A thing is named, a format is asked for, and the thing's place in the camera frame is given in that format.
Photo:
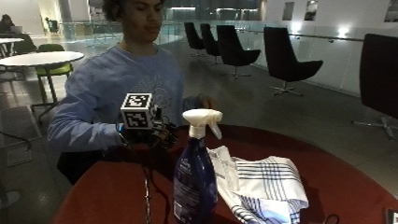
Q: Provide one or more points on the blue spray bottle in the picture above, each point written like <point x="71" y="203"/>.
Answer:
<point x="194" y="174"/>

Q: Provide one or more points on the white blue striped cloth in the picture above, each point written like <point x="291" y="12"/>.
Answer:
<point x="260" y="186"/>

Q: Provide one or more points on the green chair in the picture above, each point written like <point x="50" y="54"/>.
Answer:
<point x="51" y="67"/>

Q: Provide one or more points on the white round table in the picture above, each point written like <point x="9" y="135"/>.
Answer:
<point x="41" y="59"/>

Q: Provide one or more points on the glass railing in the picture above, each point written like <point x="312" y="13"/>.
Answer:
<point x="119" y="31"/>

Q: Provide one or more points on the metal handrail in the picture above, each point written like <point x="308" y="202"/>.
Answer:
<point x="323" y="36"/>

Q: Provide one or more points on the white marker cube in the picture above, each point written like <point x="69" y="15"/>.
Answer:
<point x="135" y="111"/>

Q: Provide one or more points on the the person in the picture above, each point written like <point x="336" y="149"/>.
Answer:
<point x="111" y="81"/>

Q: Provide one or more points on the black lounge chair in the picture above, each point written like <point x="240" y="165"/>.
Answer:
<point x="231" y="48"/>
<point x="379" y="74"/>
<point x="209" y="42"/>
<point x="287" y="60"/>
<point x="193" y="37"/>

